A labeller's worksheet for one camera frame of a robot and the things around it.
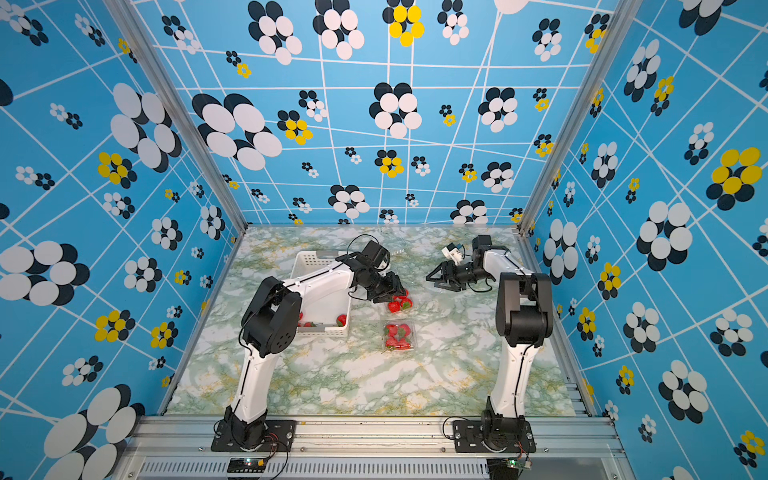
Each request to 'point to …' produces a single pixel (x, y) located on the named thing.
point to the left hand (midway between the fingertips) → (406, 293)
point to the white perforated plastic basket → (307, 262)
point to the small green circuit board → (246, 465)
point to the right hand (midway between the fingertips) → (437, 281)
